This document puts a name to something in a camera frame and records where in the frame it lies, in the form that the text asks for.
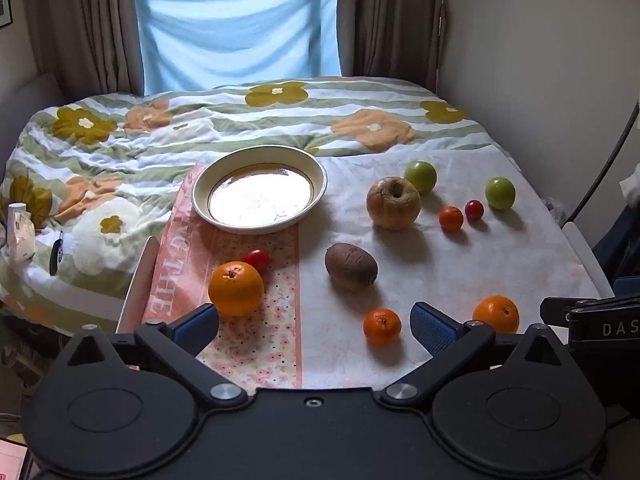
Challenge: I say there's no left brown curtain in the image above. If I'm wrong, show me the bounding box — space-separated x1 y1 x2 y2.
25 0 143 101

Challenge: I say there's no small mandarin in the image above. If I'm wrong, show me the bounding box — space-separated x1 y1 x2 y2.
362 308 402 346

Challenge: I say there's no small red tomato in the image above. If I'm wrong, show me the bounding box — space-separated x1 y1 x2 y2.
464 200 485 223

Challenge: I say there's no floral striped quilt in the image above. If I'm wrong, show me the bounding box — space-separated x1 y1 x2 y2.
1 77 491 334

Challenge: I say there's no wrinkled russet apple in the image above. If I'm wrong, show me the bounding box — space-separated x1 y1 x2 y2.
367 177 422 231

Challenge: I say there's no black key fob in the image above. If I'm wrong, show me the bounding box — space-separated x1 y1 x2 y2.
49 233 64 276

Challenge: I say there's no brown curtain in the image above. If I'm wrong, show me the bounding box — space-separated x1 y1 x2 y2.
336 0 445 91
25 0 143 101

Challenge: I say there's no small white pink carton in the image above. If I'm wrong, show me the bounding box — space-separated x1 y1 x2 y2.
8 203 36 263

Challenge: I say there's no framed wall picture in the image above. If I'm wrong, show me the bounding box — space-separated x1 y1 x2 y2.
0 0 13 28

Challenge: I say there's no light blue window sheet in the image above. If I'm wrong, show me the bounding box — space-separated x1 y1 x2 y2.
136 0 341 94

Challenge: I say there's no white tray cloth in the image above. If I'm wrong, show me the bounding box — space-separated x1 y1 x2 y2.
295 146 597 389

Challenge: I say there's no large orange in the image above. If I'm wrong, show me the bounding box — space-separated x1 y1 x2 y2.
208 261 264 316

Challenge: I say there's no red cherry tomato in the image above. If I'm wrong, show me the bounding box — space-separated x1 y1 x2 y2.
241 248 270 274

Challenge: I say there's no green apple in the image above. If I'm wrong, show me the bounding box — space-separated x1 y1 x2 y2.
485 177 516 210
404 160 437 194

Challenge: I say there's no small orange tomato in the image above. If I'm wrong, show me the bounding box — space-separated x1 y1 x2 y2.
438 206 464 233

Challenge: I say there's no brown kiwi fruit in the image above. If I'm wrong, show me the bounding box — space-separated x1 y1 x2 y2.
324 243 378 292

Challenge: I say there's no right brown curtain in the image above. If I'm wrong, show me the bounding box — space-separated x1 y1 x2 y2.
336 0 445 91

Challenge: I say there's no cream duck-print bowl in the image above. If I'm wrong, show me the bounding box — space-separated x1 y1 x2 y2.
191 145 328 235

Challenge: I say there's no white folding tray table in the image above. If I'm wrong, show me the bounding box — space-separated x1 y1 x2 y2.
116 236 160 334

